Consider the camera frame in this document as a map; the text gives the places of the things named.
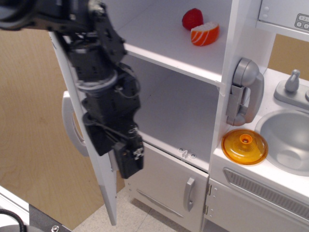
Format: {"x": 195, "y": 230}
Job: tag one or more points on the grey toy sink basin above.
{"x": 287, "y": 135}

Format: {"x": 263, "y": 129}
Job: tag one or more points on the white freezer door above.
{"x": 161, "y": 183}

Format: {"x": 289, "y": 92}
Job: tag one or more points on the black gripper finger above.
{"x": 100, "y": 139}
{"x": 129, "y": 157}

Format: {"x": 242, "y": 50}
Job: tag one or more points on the red toy strawberry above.
{"x": 192, "y": 19}

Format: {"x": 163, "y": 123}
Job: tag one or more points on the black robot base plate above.
{"x": 44, "y": 222}

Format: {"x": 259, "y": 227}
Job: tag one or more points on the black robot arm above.
{"x": 95, "y": 51}

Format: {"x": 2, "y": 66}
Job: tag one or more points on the white oven door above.
{"x": 237, "y": 212}

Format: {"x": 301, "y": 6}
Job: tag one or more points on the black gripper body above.
{"x": 114, "y": 104}

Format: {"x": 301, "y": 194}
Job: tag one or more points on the grey toy faucet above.
{"x": 292, "y": 92}

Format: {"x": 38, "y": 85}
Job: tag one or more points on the grey fridge door handle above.
{"x": 70, "y": 125}

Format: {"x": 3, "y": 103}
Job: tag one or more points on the grey freezer door handle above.
{"x": 187, "y": 202}

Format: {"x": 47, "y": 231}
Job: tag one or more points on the grey oven vent grille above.
{"x": 268, "y": 194}

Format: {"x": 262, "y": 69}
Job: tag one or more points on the white toy kitchen cabinet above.
{"x": 221, "y": 153}

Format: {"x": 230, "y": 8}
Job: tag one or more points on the orange salmon sushi toy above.
{"x": 205, "y": 34}

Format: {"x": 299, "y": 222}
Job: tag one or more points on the grey ice dispenser panel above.
{"x": 113, "y": 160}

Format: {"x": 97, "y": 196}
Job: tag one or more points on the white toy microwave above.
{"x": 285, "y": 17}

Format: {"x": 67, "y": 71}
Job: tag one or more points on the white toy fridge door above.
{"x": 85, "y": 136}

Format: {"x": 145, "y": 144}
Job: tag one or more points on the grey toy telephone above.
{"x": 246, "y": 93}

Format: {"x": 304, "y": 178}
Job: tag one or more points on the orange transparent pot lid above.
{"x": 244, "y": 147}

